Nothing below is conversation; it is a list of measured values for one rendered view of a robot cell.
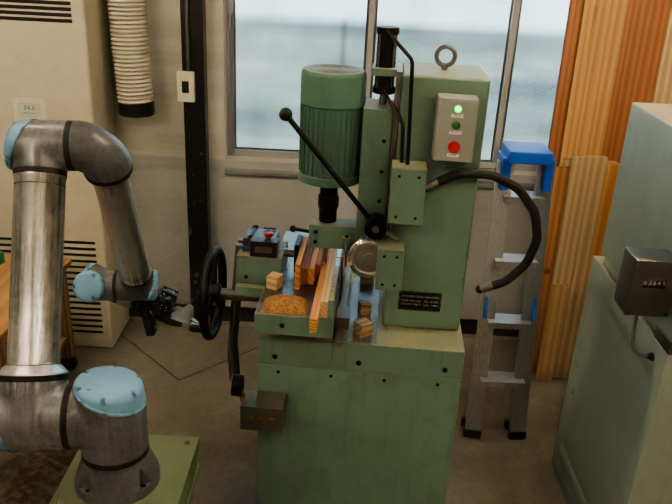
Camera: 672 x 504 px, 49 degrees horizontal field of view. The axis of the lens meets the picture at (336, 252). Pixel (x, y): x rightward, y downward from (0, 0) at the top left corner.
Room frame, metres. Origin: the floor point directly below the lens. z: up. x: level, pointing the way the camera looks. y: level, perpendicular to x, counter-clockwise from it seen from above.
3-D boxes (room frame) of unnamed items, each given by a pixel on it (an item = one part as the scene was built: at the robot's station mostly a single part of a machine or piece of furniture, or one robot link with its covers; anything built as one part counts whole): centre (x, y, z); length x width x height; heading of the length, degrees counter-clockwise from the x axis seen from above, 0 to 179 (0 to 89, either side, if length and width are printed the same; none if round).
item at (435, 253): (1.96, -0.26, 1.16); 0.22 x 0.22 x 0.72; 87
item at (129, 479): (1.35, 0.48, 0.69); 0.19 x 0.19 x 0.10
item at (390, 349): (1.97, -0.09, 0.76); 0.57 x 0.45 x 0.09; 87
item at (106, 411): (1.35, 0.49, 0.83); 0.17 x 0.15 x 0.18; 95
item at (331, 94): (1.98, 0.03, 1.35); 0.18 x 0.18 x 0.31
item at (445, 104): (1.82, -0.28, 1.40); 0.10 x 0.06 x 0.16; 87
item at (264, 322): (2.01, 0.13, 0.87); 0.61 x 0.30 x 0.06; 177
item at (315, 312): (1.93, 0.03, 0.92); 0.62 x 0.02 x 0.04; 177
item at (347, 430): (1.97, -0.09, 0.36); 0.58 x 0.45 x 0.71; 87
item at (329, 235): (1.97, 0.01, 1.03); 0.14 x 0.07 x 0.09; 87
